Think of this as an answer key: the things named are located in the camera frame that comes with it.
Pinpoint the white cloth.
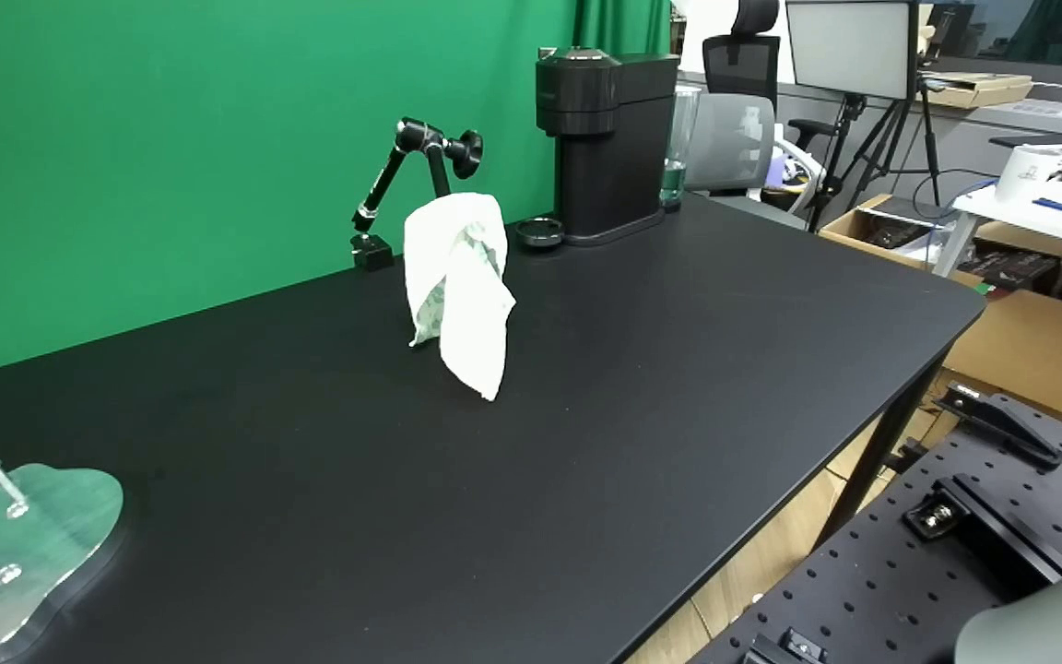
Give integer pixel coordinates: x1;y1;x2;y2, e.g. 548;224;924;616
399;187;521;406

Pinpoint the small round black cap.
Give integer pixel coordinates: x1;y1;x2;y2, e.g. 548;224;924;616
511;213;572;257

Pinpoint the black coffee machine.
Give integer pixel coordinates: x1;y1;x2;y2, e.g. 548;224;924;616
534;45;680;244

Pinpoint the grey office chair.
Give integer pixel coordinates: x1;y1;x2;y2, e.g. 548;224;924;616
669;85;824;213

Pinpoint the black office chair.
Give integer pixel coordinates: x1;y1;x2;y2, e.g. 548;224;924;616
699;0;790;111

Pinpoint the open cardboard box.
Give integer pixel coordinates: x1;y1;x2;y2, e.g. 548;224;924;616
818;187;993;295

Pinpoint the green backdrop curtain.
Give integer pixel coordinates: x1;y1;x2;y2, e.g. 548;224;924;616
0;0;677;388

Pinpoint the black tripod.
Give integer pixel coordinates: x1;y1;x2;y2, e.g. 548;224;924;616
803;0;946;235

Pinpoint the white board on tripod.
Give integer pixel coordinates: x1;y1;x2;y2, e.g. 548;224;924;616
784;0;929;105

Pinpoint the black perforated breadboard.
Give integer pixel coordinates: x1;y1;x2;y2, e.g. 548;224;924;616
690;391;1062;664

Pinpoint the black clamp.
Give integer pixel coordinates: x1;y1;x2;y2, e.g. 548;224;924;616
936;381;1062;474

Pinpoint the large cardboard box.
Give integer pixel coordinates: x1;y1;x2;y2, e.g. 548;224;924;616
941;289;1062;424

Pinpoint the flat cardboard box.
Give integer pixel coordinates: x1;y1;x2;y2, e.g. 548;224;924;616
923;72;1036;113

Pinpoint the white plastic screw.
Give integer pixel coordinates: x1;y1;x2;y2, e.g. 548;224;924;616
0;454;33;522

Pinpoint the clear acrylic plate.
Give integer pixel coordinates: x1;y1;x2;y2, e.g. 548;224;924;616
0;456;129;658

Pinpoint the grey rounded object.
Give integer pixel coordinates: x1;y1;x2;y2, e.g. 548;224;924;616
952;567;1062;664

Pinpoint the black articulated camera mount arm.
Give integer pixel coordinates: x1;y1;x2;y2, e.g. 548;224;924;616
346;113;485;272

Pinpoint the black mounting bracket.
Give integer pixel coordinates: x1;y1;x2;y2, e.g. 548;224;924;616
894;474;1062;599

